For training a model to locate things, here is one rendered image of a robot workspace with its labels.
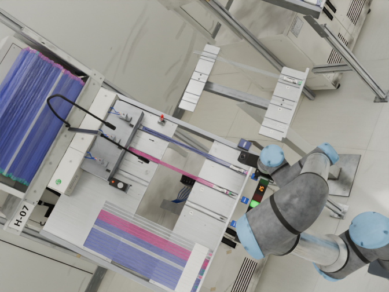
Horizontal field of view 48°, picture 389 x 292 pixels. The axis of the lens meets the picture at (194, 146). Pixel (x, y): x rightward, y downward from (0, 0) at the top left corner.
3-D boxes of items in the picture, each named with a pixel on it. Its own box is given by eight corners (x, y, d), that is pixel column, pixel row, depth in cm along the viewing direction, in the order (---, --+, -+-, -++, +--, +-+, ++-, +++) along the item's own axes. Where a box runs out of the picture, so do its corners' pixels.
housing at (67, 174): (123, 104, 205) (117, 93, 191) (73, 199, 194) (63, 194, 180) (108, 98, 206) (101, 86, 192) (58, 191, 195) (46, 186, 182)
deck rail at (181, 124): (257, 157, 194) (259, 153, 188) (256, 160, 194) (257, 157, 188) (117, 97, 205) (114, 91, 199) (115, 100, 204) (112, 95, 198)
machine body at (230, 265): (297, 204, 253) (227, 156, 219) (250, 321, 238) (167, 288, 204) (226, 187, 306) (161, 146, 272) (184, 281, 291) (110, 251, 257)
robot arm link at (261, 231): (378, 265, 135) (286, 226, 99) (338, 287, 141) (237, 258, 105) (359, 232, 143) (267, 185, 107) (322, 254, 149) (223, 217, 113)
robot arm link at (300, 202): (307, 174, 98) (322, 133, 143) (270, 200, 102) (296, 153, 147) (340, 214, 97) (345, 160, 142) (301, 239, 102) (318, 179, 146)
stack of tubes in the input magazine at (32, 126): (86, 81, 188) (30, 44, 174) (27, 187, 177) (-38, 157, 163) (76, 82, 199) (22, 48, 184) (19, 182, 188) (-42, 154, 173)
